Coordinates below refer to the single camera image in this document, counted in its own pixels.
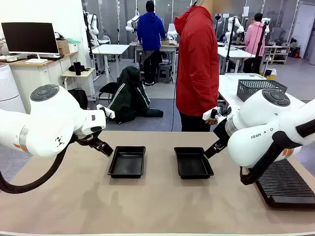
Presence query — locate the white background desk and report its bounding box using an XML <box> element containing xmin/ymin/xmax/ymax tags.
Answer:
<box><xmin>91</xmin><ymin>44</ymin><xmax>130</xmax><ymax>83</ymax></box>
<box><xmin>218</xmin><ymin>46</ymin><xmax>256</xmax><ymax>74</ymax></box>

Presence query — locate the left arm black cable sleeve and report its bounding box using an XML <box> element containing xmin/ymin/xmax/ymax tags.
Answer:
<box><xmin>0</xmin><ymin>134</ymin><xmax>77</xmax><ymax>195</ymax></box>

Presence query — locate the small cardboard box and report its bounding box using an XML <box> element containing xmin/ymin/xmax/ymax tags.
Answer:
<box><xmin>56</xmin><ymin>39</ymin><xmax>70</xmax><ymax>56</ymax></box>

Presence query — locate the black ESD tray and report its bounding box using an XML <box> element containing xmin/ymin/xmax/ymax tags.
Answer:
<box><xmin>107</xmin><ymin>146</ymin><xmax>146</xmax><ymax>179</ymax></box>
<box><xmin>173</xmin><ymin>147</ymin><xmax>214</xmax><ymax>179</ymax></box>

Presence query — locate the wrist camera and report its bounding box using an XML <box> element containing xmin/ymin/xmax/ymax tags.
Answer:
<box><xmin>96</xmin><ymin>104</ymin><xmax>116</xmax><ymax>119</ymax></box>
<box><xmin>202</xmin><ymin>106</ymin><xmax>220</xmax><ymax>121</ymax></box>

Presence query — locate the person in red jacket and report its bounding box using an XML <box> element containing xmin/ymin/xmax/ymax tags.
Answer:
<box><xmin>174</xmin><ymin>0</ymin><xmax>220</xmax><ymax>132</ymax></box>

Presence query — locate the white computer monitor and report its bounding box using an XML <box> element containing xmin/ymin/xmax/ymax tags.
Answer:
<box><xmin>1</xmin><ymin>22</ymin><xmax>60</xmax><ymax>64</ymax></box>

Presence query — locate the black keyboard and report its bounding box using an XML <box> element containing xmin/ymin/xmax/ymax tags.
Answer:
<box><xmin>27</xmin><ymin>54</ymin><xmax>65</xmax><ymax>61</ymax></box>

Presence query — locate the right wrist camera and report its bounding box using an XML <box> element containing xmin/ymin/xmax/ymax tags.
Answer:
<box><xmin>202</xmin><ymin>106</ymin><xmax>220</xmax><ymax>121</ymax></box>

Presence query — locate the person in pink hoodie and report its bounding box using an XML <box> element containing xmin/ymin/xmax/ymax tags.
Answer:
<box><xmin>243</xmin><ymin>12</ymin><xmax>266</xmax><ymax>74</ymax></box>

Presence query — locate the grey mesh basket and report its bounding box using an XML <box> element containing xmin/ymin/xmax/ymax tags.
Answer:
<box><xmin>236</xmin><ymin>79</ymin><xmax>288</xmax><ymax>102</ymax></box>

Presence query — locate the black backpack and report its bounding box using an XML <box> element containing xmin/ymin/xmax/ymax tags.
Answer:
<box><xmin>67</xmin><ymin>88</ymin><xmax>89</xmax><ymax>111</ymax></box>

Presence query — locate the small wooden side table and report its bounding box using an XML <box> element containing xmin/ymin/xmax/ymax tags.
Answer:
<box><xmin>61</xmin><ymin>68</ymin><xmax>96</xmax><ymax>102</ymax></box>

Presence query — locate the white side table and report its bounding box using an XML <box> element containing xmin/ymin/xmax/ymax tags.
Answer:
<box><xmin>218</xmin><ymin>73</ymin><xmax>307</xmax><ymax>109</ymax></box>

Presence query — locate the black chair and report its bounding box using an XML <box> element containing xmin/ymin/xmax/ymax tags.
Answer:
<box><xmin>95</xmin><ymin>82</ymin><xmax>118</xmax><ymax>106</ymax></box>

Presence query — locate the white cylindrical air purifier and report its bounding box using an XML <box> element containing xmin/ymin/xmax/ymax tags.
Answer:
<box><xmin>0</xmin><ymin>63</ymin><xmax>27</xmax><ymax>114</ymax></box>

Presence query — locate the person's right forearm red sleeve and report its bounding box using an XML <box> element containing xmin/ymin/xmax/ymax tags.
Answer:
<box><xmin>199</xmin><ymin>81</ymin><xmax>220</xmax><ymax>116</ymax></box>

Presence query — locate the black camera tripod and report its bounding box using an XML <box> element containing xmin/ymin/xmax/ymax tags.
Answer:
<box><xmin>225</xmin><ymin>17</ymin><xmax>237</xmax><ymax>74</ymax></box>
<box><xmin>254</xmin><ymin>22</ymin><xmax>268</xmax><ymax>74</ymax></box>

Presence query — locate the person in blue hoodie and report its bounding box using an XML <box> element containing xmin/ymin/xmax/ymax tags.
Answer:
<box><xmin>137</xmin><ymin>0</ymin><xmax>166</xmax><ymax>87</ymax></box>

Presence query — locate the low wooden shelf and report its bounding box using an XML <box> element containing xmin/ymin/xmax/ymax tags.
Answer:
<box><xmin>263</xmin><ymin>45</ymin><xmax>291</xmax><ymax>65</ymax></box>

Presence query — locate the yellow box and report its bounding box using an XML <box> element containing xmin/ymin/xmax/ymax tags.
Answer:
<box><xmin>265</xmin><ymin>68</ymin><xmax>278</xmax><ymax>80</ymax></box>

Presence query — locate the black slotted board rack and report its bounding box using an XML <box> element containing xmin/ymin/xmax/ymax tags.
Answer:
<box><xmin>254</xmin><ymin>158</ymin><xmax>315</xmax><ymax>209</ymax></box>

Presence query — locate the white cabinet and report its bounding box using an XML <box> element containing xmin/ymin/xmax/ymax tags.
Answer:
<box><xmin>9</xmin><ymin>52</ymin><xmax>79</xmax><ymax>115</ymax></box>

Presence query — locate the dark green striped jacket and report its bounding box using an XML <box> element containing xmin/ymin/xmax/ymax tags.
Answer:
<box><xmin>104</xmin><ymin>62</ymin><xmax>164</xmax><ymax>124</ymax></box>

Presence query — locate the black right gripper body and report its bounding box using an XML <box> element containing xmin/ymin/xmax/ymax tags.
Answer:
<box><xmin>213</xmin><ymin>115</ymin><xmax>233</xmax><ymax>148</ymax></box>

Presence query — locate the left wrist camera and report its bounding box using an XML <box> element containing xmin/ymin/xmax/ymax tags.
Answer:
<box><xmin>96</xmin><ymin>104</ymin><xmax>116</xmax><ymax>119</ymax></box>

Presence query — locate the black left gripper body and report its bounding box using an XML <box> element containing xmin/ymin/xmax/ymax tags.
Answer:
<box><xmin>73</xmin><ymin>129</ymin><xmax>104</xmax><ymax>148</ymax></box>

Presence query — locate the grey stool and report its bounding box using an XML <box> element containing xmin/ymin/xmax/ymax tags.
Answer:
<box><xmin>157</xmin><ymin>63</ymin><xmax>172</xmax><ymax>84</ymax></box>

